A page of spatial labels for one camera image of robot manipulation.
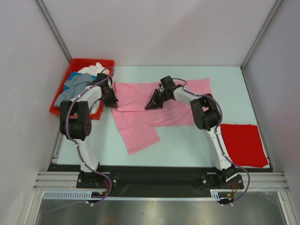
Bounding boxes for purple cable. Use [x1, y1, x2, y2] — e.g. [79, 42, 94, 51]
[173, 77, 250, 206]
[44, 67, 115, 213]

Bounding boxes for right aluminium corner post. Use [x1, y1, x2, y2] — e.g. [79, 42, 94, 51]
[240, 0, 285, 72]

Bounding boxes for grey t shirt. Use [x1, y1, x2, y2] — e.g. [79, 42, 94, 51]
[54, 73, 95, 107]

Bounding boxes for pink t shirt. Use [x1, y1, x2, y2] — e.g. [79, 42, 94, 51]
[111, 78, 215, 156]

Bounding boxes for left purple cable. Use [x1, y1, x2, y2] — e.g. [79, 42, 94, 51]
[44, 67, 115, 213]

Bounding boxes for white t shirt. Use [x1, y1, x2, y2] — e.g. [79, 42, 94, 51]
[77, 62, 110, 77]

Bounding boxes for aluminium corner post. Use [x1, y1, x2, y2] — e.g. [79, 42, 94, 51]
[240, 0, 285, 72]
[34, 0, 72, 64]

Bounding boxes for aluminium frame rail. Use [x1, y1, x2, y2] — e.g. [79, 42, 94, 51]
[33, 172, 289, 192]

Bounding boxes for right slotted cable duct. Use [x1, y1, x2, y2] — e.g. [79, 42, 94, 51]
[210, 189, 234, 201]

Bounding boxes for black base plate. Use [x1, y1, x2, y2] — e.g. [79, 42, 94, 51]
[47, 164, 272, 199]

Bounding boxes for left aluminium corner post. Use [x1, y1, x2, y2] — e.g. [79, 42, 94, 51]
[34, 0, 72, 64]

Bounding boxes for left slotted cable duct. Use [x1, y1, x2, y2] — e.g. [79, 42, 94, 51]
[43, 191, 106, 200]

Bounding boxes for red folded t shirt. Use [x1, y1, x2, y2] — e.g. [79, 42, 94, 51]
[221, 124, 269, 168]

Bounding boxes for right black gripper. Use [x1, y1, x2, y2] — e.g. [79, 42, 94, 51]
[145, 89, 170, 110]

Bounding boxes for red plastic bin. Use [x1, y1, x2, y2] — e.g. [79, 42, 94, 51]
[49, 58, 115, 116]

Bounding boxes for slotted cable duct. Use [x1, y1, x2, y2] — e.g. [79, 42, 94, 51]
[210, 189, 234, 201]
[43, 191, 106, 200]

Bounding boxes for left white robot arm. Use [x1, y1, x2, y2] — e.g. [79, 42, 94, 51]
[60, 72, 118, 188]

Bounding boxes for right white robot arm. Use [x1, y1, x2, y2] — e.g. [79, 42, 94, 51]
[144, 76, 239, 188]

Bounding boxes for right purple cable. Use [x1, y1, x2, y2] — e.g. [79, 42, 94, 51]
[173, 77, 250, 206]

